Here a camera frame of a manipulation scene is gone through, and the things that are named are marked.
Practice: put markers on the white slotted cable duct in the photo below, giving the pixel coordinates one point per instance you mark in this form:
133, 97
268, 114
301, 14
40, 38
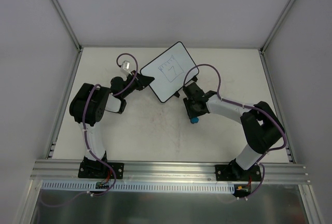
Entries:
121, 186

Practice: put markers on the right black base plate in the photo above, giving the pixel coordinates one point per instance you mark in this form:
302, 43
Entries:
232, 172

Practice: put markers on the right aluminium corner post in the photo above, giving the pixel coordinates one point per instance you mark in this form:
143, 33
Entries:
281, 18

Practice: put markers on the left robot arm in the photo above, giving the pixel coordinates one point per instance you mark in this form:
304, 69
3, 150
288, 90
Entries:
92, 101

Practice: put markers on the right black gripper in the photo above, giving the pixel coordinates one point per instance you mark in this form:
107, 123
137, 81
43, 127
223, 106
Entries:
189, 90

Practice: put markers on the left side aluminium rail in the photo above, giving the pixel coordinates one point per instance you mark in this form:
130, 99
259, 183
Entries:
62, 108

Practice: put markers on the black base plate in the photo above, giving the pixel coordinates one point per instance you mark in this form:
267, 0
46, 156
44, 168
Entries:
232, 172
95, 170

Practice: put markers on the whiteboard wire stand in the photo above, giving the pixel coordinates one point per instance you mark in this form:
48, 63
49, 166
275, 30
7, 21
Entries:
177, 94

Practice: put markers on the left aluminium corner post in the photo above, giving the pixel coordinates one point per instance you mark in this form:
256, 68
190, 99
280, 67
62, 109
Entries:
58, 8

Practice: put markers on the aluminium front rail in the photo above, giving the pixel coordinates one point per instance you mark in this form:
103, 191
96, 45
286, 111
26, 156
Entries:
170, 172

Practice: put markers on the aluminium rail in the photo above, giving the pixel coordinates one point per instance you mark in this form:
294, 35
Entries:
276, 104
62, 108
170, 172

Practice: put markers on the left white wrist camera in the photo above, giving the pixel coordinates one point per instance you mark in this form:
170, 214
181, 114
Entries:
125, 68

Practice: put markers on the blue bone-shaped eraser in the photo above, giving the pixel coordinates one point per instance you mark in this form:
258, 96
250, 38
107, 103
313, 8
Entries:
194, 120

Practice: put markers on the aluminium corner post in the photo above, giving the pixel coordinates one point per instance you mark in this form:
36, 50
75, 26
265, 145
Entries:
281, 18
58, 8

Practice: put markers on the right side aluminium rail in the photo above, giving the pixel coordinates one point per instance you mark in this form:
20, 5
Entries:
276, 104

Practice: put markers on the small black-framed whiteboard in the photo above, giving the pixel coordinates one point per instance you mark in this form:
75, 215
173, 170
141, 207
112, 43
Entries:
170, 70

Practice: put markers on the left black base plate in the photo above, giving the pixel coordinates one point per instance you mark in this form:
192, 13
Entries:
95, 170

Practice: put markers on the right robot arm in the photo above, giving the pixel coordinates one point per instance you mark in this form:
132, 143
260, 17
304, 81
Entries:
261, 127

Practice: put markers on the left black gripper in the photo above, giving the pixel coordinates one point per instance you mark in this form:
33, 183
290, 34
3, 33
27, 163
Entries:
139, 82

